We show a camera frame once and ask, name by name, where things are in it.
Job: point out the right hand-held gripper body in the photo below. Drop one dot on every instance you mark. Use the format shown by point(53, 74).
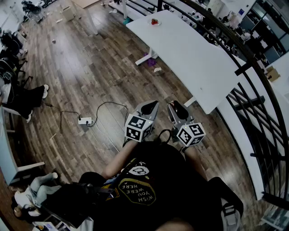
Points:
point(190, 134)

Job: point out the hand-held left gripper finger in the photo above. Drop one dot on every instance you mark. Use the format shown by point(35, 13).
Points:
point(154, 112)
point(142, 108)

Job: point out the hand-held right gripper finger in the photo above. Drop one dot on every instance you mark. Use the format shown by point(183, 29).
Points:
point(184, 111)
point(175, 114)

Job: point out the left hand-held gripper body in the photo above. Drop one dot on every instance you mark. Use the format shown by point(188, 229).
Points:
point(138, 127)

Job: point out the white plate with strawberries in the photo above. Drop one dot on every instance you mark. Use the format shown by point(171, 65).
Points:
point(149, 22)

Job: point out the person's left forearm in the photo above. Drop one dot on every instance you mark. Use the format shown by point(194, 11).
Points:
point(119, 158)

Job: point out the person's right forearm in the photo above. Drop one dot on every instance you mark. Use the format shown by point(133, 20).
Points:
point(195, 162)

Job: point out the person's black printed shirt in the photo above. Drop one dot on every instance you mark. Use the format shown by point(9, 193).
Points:
point(171, 169)

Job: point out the white paper scrap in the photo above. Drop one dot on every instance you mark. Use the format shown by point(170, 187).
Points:
point(113, 10)
point(157, 69)

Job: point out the purple plastic bag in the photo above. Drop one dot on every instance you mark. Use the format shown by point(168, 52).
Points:
point(151, 62)

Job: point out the white power strip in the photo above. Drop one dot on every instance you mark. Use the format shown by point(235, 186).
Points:
point(85, 120)

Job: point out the white table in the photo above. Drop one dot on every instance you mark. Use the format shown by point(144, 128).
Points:
point(180, 56)

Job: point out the yellow and blue badge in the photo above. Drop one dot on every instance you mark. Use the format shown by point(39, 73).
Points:
point(110, 182)

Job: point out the black metal railing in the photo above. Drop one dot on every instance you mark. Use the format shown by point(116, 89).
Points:
point(243, 70)

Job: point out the small wooden stick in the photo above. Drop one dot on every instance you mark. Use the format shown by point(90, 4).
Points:
point(53, 135)

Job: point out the teal cloth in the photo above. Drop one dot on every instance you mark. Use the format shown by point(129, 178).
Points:
point(127, 21)

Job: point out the cardboard box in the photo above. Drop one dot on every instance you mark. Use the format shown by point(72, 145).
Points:
point(273, 74)
point(68, 14)

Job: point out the wooden table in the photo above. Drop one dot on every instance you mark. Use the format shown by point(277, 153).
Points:
point(85, 3)

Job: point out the black office chair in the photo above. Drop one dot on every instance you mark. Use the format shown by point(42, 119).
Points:
point(22, 79)
point(11, 44)
point(34, 10)

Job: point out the white desk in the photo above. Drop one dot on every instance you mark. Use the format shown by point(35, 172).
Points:
point(6, 146)

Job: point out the black backpack green trim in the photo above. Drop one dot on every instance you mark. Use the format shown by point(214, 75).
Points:
point(7, 67)

